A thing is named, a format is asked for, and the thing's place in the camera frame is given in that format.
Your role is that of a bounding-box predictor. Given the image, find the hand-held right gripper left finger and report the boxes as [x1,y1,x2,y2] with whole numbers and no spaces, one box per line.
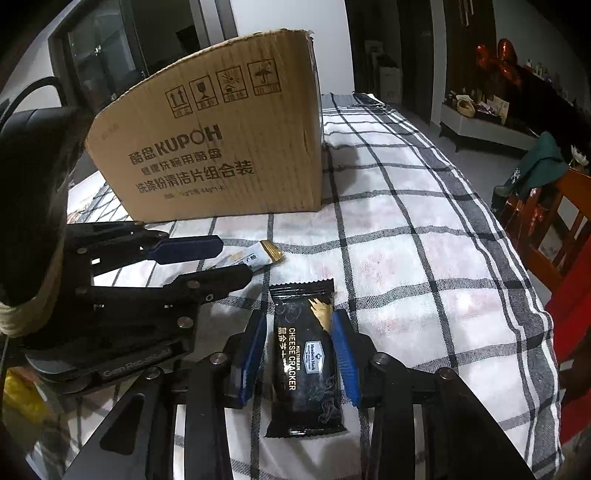
[62,308,269,480]

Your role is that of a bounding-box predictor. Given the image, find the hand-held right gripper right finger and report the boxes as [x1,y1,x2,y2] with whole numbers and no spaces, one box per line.
[332,309,536,480]

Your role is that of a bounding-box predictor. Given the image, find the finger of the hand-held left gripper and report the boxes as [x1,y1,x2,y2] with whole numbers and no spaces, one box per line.
[65,220,225,274]
[88,267,254,324]

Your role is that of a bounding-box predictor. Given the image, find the white candy packet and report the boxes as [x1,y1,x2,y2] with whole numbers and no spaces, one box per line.
[217,240,286,273]

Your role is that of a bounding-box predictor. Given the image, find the black cracker packet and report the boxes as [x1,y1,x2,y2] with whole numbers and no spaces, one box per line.
[264,278,348,439]

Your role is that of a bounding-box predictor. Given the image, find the brown cardboard box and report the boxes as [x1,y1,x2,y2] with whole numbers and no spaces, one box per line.
[84,28,324,221]

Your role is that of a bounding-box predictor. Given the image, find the black white checked tablecloth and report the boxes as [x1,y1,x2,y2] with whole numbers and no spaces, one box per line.
[60,91,568,480]

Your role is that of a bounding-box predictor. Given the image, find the glass door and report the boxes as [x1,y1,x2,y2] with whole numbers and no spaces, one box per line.
[60,0,232,116]

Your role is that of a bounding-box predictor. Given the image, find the yellow plastic bag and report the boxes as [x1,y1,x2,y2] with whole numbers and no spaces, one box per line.
[2,367,49,430]

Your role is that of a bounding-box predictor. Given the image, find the red chair with clothes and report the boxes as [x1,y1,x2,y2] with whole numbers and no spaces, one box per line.
[545,272,591,407]

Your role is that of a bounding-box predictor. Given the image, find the white paper bag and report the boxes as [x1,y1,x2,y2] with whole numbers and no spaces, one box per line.
[379,65,402,100]

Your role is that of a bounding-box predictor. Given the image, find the white low cabinet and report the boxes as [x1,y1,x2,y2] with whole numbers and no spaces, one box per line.
[438,99,541,153]

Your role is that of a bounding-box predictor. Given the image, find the dark green cloth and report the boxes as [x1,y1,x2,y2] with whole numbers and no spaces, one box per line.
[492,131,570,210]

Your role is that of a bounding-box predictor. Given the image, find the wooden chair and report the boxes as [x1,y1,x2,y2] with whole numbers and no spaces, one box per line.
[501,168,591,296]

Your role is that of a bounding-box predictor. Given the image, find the red foil balloons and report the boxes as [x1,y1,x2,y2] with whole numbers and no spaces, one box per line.
[475,39,522,88]

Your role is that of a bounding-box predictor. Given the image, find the black cable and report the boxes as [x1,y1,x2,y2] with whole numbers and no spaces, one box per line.
[0,76,63,134]

